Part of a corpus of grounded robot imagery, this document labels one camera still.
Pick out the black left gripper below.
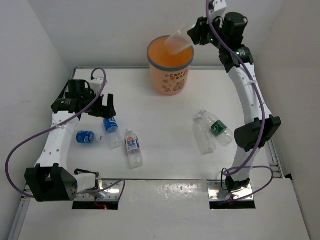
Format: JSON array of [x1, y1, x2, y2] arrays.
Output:
[[80, 89, 115, 119]]

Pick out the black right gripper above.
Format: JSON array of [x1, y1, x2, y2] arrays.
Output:
[[188, 11, 227, 50]]

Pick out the clear square bottle white cap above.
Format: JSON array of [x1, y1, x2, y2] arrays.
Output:
[[164, 24, 195, 55]]

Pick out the clear bottle dark blue label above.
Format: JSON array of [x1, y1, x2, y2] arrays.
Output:
[[103, 117, 122, 149]]

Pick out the clear bottle green label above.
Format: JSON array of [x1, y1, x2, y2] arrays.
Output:
[[199, 110, 234, 146]]

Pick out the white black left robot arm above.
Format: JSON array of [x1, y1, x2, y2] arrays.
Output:
[[24, 77, 116, 202]]

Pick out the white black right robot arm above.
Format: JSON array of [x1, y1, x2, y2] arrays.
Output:
[[187, 10, 281, 193]]

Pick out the orange capybara waste bin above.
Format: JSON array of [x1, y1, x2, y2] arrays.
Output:
[[147, 35, 195, 96]]

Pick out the small bottle blue label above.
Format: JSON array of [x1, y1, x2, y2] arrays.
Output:
[[76, 131, 102, 144]]

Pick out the clear bottle orange white label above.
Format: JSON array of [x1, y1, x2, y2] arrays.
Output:
[[124, 129, 143, 169]]

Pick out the clear unlabelled crumpled bottle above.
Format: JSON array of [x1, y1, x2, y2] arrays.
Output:
[[192, 114, 216, 155]]

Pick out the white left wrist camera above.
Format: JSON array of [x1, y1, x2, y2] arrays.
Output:
[[89, 77, 105, 94]]

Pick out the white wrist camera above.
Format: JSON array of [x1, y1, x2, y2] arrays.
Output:
[[209, 0, 227, 18], [89, 77, 105, 94]]

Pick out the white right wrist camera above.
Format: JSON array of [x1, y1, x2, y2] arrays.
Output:
[[209, 0, 227, 18]]

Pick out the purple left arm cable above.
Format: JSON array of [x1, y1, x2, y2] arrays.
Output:
[[4, 68, 126, 201]]

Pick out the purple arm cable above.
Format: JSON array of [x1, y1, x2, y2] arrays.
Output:
[[4, 68, 126, 201], [205, 0, 275, 205]]

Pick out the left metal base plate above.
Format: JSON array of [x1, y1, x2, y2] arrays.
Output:
[[74, 178, 121, 201]]

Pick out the metal base plate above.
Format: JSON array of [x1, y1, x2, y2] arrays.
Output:
[[74, 178, 121, 201], [207, 180, 254, 202]]

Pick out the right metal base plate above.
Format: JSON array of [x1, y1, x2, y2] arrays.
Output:
[[207, 180, 254, 202]]

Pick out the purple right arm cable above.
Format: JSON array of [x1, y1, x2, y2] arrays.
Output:
[[205, 0, 275, 205]]

